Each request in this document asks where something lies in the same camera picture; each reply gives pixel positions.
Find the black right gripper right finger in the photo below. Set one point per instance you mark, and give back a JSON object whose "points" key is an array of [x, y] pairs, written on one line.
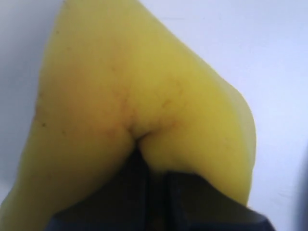
{"points": [[195, 205]]}

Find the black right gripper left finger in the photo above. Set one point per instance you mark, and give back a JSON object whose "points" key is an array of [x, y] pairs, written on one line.
{"points": [[120, 205]]}

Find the yellow sponge block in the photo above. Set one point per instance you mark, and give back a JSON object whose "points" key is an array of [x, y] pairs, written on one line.
{"points": [[113, 77]]}

